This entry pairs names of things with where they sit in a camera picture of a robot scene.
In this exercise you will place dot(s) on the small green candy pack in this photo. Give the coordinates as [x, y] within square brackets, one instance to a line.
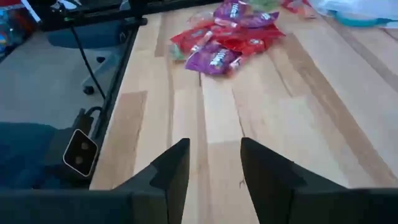
[177, 53]

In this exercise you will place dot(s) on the purple candy pack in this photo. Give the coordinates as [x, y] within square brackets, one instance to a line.
[231, 11]
[258, 20]
[211, 59]

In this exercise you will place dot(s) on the black table-level camera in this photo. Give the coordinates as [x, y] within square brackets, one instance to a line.
[80, 152]

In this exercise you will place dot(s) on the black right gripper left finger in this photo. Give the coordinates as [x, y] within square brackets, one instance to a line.
[168, 186]

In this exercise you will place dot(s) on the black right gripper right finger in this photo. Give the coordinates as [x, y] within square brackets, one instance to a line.
[270, 186]

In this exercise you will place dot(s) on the large clear plastic container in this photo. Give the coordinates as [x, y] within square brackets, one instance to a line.
[357, 6]

